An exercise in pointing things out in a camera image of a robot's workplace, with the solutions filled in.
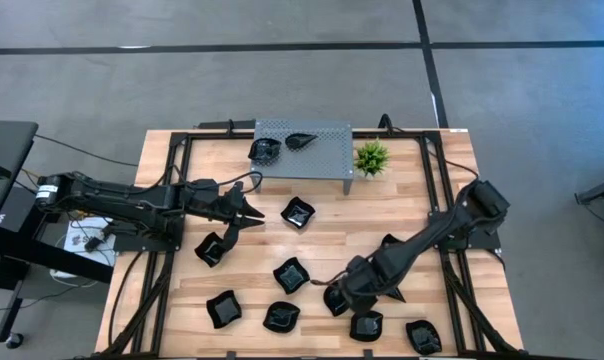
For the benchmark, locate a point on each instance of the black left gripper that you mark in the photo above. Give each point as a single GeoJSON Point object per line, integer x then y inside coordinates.
{"type": "Point", "coordinates": [209, 200]}

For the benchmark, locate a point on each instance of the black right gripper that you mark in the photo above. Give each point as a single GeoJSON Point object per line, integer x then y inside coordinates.
{"type": "Point", "coordinates": [367, 282]}

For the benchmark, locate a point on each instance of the black leaf-shaped mini plate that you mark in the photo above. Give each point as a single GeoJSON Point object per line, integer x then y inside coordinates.
{"type": "Point", "coordinates": [424, 338]}
{"type": "Point", "coordinates": [332, 305]}
{"type": "Point", "coordinates": [281, 318]}
{"type": "Point", "coordinates": [264, 150]}

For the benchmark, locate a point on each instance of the black square wavy mini plate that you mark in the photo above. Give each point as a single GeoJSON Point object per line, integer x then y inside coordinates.
{"type": "Point", "coordinates": [389, 240]}
{"type": "Point", "coordinates": [291, 276]}
{"type": "Point", "coordinates": [298, 213]}
{"type": "Point", "coordinates": [209, 252]}
{"type": "Point", "coordinates": [224, 310]}
{"type": "Point", "coordinates": [366, 327]}

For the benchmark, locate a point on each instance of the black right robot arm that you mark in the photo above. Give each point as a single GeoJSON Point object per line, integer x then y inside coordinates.
{"type": "Point", "coordinates": [432, 235]}

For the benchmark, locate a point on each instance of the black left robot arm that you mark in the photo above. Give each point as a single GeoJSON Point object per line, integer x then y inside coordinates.
{"type": "Point", "coordinates": [107, 202]}

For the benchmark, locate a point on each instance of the grey perforated metal shelf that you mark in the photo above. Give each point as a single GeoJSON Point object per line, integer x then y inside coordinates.
{"type": "Point", "coordinates": [327, 155]}

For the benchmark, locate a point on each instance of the green plant in white pot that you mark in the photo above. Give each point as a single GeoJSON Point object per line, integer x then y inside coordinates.
{"type": "Point", "coordinates": [371, 159]}

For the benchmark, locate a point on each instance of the black power adapter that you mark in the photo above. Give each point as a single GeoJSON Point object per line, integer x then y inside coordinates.
{"type": "Point", "coordinates": [93, 243]}

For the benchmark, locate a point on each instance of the white printed paper sheet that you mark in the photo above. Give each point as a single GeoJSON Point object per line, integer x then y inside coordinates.
{"type": "Point", "coordinates": [74, 250]}

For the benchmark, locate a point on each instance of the white power strip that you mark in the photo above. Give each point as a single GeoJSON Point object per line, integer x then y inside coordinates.
{"type": "Point", "coordinates": [62, 274]}

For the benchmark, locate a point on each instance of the black metal stand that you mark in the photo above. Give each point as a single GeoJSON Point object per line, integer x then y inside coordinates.
{"type": "Point", "coordinates": [602, 192]}

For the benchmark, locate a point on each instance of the black desk top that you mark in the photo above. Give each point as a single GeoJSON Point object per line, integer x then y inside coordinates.
{"type": "Point", "coordinates": [7, 145]}

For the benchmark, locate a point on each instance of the black caster wheel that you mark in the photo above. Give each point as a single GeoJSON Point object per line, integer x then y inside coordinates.
{"type": "Point", "coordinates": [14, 340]}

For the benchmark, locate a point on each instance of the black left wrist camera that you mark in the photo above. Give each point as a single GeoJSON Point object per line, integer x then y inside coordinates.
{"type": "Point", "coordinates": [230, 239]}

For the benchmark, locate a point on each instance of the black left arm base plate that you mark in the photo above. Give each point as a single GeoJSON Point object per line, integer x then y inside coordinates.
{"type": "Point", "coordinates": [132, 245]}

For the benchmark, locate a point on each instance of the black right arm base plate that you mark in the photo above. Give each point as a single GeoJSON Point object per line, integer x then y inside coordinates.
{"type": "Point", "coordinates": [484, 243]}

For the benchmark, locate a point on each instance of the black desk leg frame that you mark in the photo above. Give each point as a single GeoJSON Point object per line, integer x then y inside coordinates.
{"type": "Point", "coordinates": [57, 257]}

